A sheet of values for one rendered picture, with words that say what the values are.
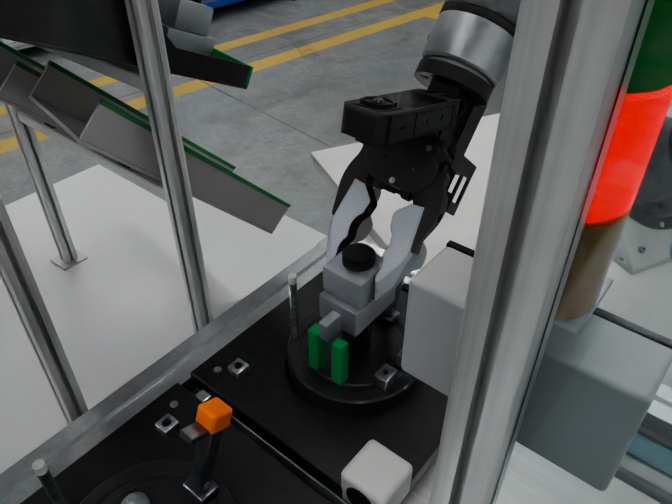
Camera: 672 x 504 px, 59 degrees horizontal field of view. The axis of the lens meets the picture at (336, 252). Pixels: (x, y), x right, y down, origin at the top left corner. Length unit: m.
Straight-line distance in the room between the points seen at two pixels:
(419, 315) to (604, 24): 0.18
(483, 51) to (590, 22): 0.36
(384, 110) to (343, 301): 0.18
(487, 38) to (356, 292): 0.24
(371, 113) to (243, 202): 0.30
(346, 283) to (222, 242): 0.48
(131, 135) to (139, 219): 0.46
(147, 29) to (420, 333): 0.35
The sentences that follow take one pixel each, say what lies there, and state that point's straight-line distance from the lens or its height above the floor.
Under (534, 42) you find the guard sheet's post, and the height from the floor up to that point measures 1.38.
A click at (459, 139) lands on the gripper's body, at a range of 0.58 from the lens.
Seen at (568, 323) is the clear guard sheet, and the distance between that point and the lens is 0.25.
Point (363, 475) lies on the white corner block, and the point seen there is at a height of 0.99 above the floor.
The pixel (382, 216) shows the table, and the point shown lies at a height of 0.86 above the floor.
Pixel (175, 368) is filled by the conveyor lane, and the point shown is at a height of 0.95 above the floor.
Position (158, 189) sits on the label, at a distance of 0.64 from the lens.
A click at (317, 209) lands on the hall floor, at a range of 2.57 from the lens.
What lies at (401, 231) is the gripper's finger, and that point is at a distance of 0.52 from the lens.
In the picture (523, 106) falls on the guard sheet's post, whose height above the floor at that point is 1.36.
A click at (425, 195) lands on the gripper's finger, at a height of 1.16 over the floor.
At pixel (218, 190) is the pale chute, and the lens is 0.68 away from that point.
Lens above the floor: 1.44
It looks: 38 degrees down
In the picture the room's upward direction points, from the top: straight up
